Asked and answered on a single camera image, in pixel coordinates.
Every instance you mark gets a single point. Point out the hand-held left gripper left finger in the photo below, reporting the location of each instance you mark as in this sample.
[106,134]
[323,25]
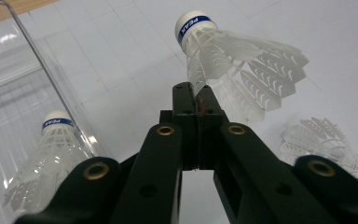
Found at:
[183,133]

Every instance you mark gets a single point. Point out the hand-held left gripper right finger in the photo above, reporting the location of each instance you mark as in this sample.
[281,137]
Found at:
[209,137]

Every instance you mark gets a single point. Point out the white shuttlecock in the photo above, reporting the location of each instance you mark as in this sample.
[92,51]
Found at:
[230,59]
[323,140]
[52,152]

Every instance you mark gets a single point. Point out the clear plastic container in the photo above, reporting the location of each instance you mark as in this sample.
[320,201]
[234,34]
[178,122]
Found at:
[15,84]

